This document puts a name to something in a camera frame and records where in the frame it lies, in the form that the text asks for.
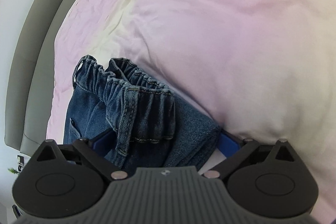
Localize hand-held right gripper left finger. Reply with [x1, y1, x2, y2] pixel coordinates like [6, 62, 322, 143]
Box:
[35, 130, 130, 182]

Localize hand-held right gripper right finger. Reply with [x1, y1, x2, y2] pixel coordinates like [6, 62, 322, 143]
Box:
[203, 131, 306, 180]

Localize blue denim pants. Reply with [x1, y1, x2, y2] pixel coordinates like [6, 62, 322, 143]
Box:
[63, 55, 220, 176]

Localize pink bed blanket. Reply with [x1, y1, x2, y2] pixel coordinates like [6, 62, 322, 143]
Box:
[46, 0, 336, 188]

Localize grey padded headboard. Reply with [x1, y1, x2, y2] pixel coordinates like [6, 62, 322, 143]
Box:
[4, 0, 111, 155]

